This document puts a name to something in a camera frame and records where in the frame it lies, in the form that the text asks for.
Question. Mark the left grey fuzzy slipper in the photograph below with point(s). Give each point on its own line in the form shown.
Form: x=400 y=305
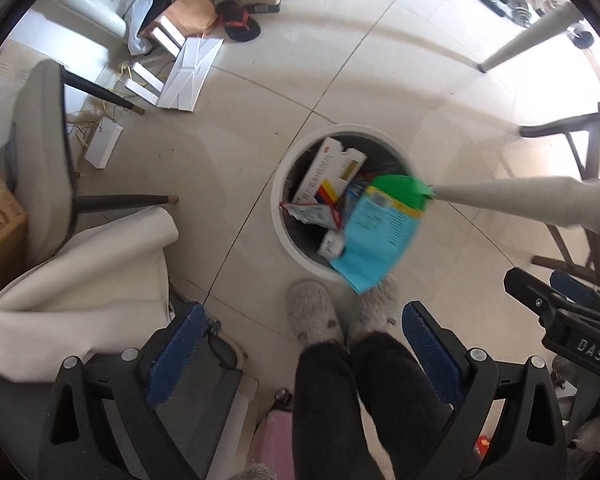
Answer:
x=312 y=315

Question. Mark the cream barcode box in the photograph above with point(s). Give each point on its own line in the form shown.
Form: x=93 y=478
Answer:
x=331 y=172

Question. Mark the blue green snack bag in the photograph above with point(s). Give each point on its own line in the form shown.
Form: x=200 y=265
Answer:
x=379 y=229

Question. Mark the checkered brown tablecloth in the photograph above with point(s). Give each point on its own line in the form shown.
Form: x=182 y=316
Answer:
x=105 y=291

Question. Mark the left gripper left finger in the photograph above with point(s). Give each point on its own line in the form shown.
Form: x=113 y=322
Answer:
x=77 y=441

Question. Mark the grey chair black legs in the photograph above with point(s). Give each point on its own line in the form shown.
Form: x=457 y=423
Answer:
x=42 y=165

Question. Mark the white folded cardboard sheet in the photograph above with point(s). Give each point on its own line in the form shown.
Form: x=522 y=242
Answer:
x=189 y=72

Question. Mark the black red sandal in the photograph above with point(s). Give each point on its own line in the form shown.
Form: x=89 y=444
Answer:
x=239 y=25

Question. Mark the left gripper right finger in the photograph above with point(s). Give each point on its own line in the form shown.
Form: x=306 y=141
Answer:
x=528 y=442

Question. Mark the black trousers legs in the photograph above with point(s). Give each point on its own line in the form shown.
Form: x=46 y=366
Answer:
x=334 y=386

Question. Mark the right grey fuzzy slipper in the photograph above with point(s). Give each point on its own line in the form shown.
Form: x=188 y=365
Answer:
x=375 y=311

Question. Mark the white red milk carton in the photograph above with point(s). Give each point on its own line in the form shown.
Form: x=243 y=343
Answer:
x=332 y=245

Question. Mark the dark wooden chair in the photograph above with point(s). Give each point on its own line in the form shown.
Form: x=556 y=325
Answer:
x=583 y=136

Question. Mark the white table leg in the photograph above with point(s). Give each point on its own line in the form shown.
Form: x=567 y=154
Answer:
x=525 y=197

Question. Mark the red white snack packet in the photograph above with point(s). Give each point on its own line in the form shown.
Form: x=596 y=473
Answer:
x=321 y=215

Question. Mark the grey fuzzy slipper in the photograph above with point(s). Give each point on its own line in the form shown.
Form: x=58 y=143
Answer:
x=375 y=311
x=312 y=315

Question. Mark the brown cardboard box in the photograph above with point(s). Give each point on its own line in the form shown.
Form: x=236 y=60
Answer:
x=0 y=224

